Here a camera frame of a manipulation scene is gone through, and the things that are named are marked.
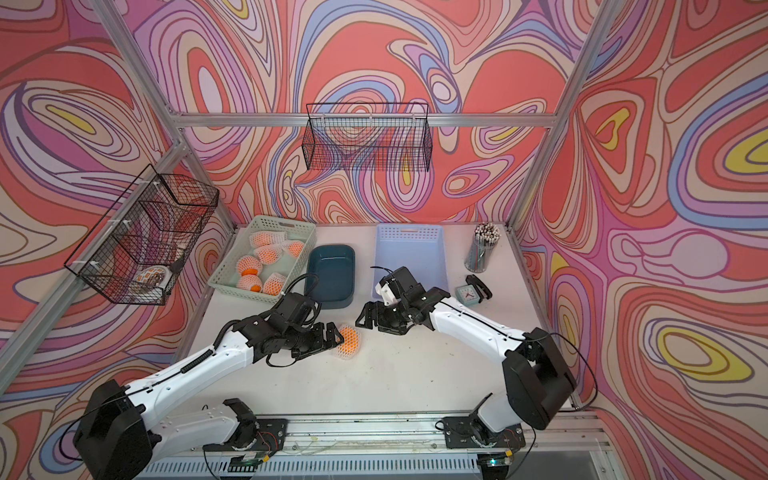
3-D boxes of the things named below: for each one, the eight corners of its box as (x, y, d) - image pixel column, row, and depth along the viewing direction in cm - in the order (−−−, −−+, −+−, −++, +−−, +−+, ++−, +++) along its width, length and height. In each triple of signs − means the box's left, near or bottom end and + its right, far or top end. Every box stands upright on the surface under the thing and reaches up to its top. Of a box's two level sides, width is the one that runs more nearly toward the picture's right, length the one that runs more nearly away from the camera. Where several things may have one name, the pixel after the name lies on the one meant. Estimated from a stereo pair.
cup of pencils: (466, 273, 106) (478, 240, 92) (462, 255, 111) (473, 222, 98) (489, 273, 106) (503, 240, 92) (484, 255, 111) (497, 222, 98)
